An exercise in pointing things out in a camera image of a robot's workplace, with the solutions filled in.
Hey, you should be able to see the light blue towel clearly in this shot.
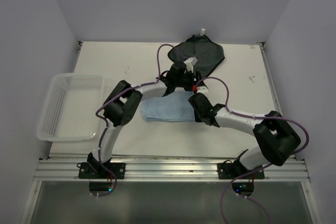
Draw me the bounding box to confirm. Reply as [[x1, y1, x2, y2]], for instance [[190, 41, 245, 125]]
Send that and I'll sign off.
[[141, 91, 195, 122]]

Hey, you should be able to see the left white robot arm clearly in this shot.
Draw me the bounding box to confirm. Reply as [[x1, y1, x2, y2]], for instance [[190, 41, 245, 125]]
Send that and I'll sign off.
[[87, 57, 200, 178]]

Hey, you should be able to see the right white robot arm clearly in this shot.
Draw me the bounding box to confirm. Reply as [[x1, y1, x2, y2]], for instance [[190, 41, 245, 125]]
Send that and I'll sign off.
[[188, 93, 301, 178]]

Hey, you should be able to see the dark grey towel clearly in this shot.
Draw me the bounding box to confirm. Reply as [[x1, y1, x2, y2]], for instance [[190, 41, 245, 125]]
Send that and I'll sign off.
[[167, 35, 225, 78]]

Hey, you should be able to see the white plastic basket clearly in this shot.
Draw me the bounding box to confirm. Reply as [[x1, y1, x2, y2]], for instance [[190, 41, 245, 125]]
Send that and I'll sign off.
[[36, 73, 104, 143]]

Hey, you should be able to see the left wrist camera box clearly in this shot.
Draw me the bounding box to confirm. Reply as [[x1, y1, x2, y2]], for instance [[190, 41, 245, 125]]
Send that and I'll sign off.
[[183, 57, 197, 72]]

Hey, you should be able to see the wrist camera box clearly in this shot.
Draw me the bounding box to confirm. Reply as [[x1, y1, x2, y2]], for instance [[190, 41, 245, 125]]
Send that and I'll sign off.
[[192, 84, 208, 94], [183, 57, 197, 72]]

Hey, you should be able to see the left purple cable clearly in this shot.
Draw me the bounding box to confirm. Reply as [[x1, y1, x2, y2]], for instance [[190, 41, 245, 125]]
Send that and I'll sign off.
[[94, 44, 179, 197]]

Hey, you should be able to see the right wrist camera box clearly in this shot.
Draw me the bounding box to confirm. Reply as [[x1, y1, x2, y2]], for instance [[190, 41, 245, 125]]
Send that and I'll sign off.
[[192, 84, 208, 94]]

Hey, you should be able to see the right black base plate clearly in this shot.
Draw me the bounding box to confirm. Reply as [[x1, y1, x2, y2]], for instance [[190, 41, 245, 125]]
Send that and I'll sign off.
[[217, 160, 265, 180]]

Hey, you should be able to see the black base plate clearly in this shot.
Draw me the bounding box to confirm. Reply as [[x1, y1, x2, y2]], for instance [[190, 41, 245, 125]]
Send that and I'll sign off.
[[217, 160, 265, 180], [77, 162, 126, 179]]

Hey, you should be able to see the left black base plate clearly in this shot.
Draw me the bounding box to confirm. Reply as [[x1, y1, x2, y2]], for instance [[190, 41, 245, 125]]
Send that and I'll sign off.
[[77, 162, 126, 179]]

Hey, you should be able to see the aluminium mounting rail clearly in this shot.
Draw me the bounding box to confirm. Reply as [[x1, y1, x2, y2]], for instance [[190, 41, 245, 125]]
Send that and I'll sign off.
[[33, 156, 310, 182]]

